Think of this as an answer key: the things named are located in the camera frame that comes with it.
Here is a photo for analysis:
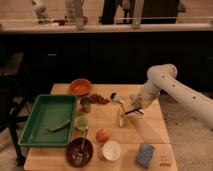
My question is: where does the small green cup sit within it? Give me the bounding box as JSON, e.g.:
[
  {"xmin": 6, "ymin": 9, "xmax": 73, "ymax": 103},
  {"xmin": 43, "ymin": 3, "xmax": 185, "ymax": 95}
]
[{"xmin": 75, "ymin": 116, "xmax": 89, "ymax": 131}]

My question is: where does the grey blue cloth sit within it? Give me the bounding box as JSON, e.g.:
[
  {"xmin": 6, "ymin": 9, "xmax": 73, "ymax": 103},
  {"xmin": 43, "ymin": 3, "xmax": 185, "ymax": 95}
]
[{"xmin": 130, "ymin": 95, "xmax": 140, "ymax": 104}]

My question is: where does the green plastic tray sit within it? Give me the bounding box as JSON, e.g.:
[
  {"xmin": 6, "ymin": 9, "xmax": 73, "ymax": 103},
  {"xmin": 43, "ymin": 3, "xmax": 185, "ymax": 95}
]
[{"xmin": 18, "ymin": 94, "xmax": 77, "ymax": 147}]

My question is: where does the green pea pod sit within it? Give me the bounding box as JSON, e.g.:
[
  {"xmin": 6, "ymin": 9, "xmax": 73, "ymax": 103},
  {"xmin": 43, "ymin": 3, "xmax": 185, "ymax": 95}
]
[{"xmin": 47, "ymin": 120, "xmax": 70, "ymax": 132}]

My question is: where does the bunch of dark grapes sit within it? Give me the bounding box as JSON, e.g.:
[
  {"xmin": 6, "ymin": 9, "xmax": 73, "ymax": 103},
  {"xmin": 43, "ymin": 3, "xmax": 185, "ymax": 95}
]
[{"xmin": 90, "ymin": 94, "xmax": 109, "ymax": 105}]

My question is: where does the red orange bowl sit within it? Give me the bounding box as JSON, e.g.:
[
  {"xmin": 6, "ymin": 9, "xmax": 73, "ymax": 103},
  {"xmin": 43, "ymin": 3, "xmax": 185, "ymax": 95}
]
[{"xmin": 69, "ymin": 79, "xmax": 92, "ymax": 96}]

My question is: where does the black handled silver spoon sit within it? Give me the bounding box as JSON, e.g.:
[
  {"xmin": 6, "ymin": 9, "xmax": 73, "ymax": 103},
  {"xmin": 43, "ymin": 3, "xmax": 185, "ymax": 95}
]
[{"xmin": 110, "ymin": 92, "xmax": 124, "ymax": 104}]

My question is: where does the dark metal cup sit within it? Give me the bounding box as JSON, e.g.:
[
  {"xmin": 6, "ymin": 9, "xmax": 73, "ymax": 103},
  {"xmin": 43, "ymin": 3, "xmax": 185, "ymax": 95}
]
[{"xmin": 80, "ymin": 97, "xmax": 91, "ymax": 113}]

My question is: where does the white cup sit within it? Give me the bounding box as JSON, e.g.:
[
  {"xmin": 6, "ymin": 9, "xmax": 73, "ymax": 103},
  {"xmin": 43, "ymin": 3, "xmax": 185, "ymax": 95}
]
[{"xmin": 102, "ymin": 140, "xmax": 121, "ymax": 161}]

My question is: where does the dark brown bowl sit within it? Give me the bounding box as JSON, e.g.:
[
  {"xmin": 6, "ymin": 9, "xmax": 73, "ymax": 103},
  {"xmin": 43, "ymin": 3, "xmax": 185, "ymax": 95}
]
[{"xmin": 66, "ymin": 137, "xmax": 93, "ymax": 168}]

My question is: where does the orange peach fruit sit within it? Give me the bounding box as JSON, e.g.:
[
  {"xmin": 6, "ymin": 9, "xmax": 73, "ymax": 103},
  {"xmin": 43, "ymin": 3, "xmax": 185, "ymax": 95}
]
[{"xmin": 96, "ymin": 129, "xmax": 110, "ymax": 142}]

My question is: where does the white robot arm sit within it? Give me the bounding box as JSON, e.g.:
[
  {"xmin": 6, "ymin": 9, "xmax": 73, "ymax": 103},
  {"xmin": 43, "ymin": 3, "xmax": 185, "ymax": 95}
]
[{"xmin": 124, "ymin": 64, "xmax": 213, "ymax": 131}]

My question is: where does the black chair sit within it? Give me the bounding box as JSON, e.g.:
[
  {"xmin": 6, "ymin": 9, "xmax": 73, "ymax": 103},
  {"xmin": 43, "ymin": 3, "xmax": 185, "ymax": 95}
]
[{"xmin": 0, "ymin": 76, "xmax": 28, "ymax": 166}]

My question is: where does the blue sponge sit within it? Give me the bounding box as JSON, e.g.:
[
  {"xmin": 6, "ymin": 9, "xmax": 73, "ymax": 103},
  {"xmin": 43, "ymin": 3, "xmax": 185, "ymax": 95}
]
[{"xmin": 136, "ymin": 143, "xmax": 155, "ymax": 168}]

